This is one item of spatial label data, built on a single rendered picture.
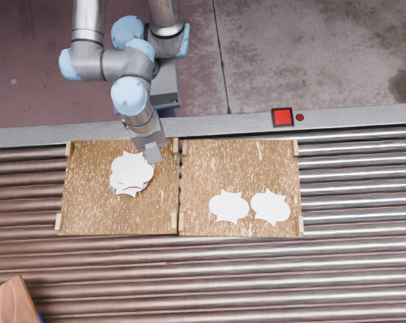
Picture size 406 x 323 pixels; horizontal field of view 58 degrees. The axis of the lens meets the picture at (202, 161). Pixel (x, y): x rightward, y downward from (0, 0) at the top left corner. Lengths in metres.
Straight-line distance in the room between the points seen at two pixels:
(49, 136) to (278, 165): 0.86
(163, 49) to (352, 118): 0.73
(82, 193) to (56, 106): 1.44
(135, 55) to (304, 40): 2.05
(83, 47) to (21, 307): 0.76
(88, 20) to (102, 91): 1.73
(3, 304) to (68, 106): 1.67
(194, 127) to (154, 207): 0.34
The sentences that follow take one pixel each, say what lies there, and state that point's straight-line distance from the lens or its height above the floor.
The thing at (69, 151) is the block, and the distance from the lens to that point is 1.39.
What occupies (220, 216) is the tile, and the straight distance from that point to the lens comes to 1.23.
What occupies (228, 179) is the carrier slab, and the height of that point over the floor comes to 0.94.
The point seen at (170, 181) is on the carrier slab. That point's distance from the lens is 1.28.
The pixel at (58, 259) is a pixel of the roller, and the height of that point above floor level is 0.92.
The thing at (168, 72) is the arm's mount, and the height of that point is 0.96.
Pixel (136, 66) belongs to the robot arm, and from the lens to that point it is 0.87.
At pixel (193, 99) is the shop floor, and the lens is 2.50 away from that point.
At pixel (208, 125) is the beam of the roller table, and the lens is 1.37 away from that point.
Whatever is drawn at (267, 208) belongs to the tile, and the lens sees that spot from 1.24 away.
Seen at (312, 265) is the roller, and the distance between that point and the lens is 1.27.
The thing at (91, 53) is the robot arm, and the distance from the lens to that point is 0.92.
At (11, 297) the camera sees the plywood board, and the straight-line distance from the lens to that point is 1.27.
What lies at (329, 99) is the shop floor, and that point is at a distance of 2.59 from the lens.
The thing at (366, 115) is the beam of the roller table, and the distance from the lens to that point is 1.49.
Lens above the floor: 2.15
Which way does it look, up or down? 69 degrees down
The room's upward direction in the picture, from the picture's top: 8 degrees counter-clockwise
